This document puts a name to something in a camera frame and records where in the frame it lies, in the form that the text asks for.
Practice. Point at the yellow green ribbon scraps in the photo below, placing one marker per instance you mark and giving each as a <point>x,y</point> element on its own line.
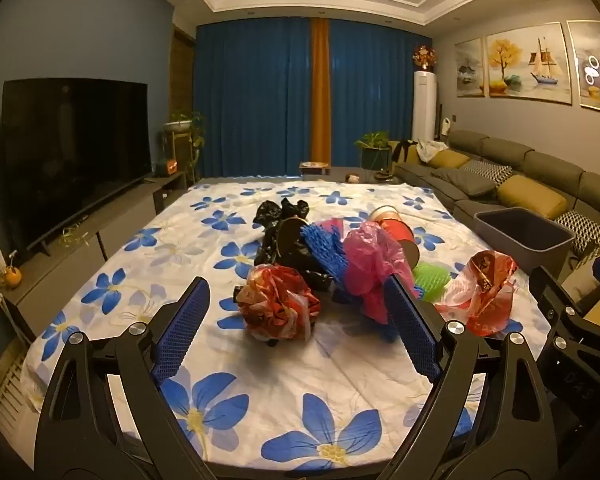
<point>75,237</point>

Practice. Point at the brown wooden panel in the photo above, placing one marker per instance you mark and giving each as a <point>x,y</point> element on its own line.
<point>182,70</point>

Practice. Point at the grey pillow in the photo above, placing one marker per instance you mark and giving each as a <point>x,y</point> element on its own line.
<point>462,181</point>

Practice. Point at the grey coffee table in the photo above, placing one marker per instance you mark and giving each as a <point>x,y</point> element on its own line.
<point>340,169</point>

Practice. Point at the pink plastic bag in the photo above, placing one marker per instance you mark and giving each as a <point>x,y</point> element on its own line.
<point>367,260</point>

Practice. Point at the small pink figurine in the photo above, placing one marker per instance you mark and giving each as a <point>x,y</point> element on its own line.
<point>352,177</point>

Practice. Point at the tall framed painting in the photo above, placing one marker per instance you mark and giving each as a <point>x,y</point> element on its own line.
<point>597,65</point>

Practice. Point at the grey plastic bin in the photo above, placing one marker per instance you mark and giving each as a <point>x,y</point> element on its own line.
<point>530,240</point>

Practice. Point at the white blue floral sheet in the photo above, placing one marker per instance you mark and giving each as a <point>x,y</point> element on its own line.
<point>150,242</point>

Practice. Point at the white cloth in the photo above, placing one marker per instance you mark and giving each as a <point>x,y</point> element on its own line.
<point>430,149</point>

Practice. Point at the blue foam net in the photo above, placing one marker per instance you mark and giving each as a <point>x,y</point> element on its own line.
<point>320,250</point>

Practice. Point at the white tower air conditioner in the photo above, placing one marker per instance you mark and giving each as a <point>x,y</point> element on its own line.
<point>425,105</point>

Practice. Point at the red white plastic bag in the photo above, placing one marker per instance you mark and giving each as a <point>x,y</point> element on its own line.
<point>275,305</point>
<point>485,287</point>

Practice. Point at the blue curtain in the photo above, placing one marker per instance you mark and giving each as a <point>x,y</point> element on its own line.
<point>375,90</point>
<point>252,100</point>

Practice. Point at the potted plant dark planter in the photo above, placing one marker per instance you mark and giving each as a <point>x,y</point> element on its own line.
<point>375,147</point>

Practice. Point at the green foam net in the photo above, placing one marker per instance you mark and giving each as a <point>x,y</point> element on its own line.
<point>430,280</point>

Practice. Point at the orange fruit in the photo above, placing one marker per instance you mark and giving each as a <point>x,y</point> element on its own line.
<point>12,277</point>

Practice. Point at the gold plant stand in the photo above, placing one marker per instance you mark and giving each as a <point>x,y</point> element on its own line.
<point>177,150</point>

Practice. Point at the yellow pillow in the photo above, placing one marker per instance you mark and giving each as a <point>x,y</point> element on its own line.
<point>449,159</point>
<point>530,196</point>

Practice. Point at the artificial flower arrangement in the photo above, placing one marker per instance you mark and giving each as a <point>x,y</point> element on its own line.
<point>424,57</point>

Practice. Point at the orange curtain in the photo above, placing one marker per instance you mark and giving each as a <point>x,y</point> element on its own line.
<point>320,90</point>

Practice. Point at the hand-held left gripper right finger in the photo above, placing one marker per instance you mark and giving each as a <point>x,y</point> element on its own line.
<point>414,332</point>

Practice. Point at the brown cardboard roll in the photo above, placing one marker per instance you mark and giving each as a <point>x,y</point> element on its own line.
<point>288,235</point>

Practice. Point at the flat printed box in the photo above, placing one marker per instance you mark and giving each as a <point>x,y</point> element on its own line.
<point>314,166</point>

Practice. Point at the black flat television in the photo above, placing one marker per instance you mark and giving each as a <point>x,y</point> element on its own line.
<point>75,160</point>

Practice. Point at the potted plant white pot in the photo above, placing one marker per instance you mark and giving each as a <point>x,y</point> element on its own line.
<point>182,122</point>

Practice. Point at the white slatted rack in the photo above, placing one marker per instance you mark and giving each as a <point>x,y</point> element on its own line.
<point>5,360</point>

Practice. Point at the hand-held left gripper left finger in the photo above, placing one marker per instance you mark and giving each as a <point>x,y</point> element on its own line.
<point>182,330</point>

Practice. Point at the grey sectional sofa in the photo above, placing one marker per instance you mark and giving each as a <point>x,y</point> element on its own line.
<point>540,162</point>

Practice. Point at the grey television cabinet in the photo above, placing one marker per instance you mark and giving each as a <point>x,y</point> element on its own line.
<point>125,215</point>

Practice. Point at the glass bowl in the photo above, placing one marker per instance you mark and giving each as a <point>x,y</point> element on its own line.
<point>381,176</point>

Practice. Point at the small landscape painting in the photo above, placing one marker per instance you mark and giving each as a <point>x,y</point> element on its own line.
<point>469,67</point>

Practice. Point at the black plastic bag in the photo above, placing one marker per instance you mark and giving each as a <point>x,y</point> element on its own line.
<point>270,215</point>

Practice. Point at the sailboat painting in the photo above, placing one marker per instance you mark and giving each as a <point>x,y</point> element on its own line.
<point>527,62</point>

